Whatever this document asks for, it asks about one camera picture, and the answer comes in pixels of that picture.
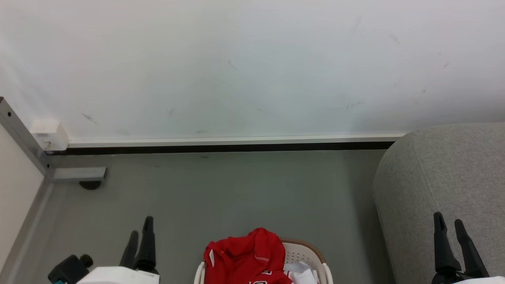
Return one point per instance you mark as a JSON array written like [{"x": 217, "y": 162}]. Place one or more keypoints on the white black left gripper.
[{"x": 114, "y": 276}]

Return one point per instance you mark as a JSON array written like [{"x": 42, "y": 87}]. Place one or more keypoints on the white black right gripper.
[{"x": 477, "y": 280}]

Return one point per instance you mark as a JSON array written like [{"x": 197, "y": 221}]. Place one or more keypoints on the red shirt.
[{"x": 242, "y": 258}]

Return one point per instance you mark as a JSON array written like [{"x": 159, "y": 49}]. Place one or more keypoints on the grey fabric sofa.
[{"x": 442, "y": 177}]

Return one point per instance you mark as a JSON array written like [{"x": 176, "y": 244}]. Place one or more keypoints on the white cloth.
[{"x": 302, "y": 274}]

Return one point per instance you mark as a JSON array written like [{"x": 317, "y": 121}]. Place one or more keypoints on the beige partition panel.
[{"x": 15, "y": 189}]

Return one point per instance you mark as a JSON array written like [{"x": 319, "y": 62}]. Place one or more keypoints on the white black baseboard strip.
[{"x": 236, "y": 144}]

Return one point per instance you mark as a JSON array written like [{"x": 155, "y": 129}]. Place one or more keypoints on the white perforated laundry basket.
[{"x": 302, "y": 252}]

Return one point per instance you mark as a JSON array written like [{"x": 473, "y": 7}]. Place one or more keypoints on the black round frame foot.
[{"x": 90, "y": 184}]

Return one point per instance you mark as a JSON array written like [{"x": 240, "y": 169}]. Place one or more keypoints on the white wall box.
[{"x": 49, "y": 134}]

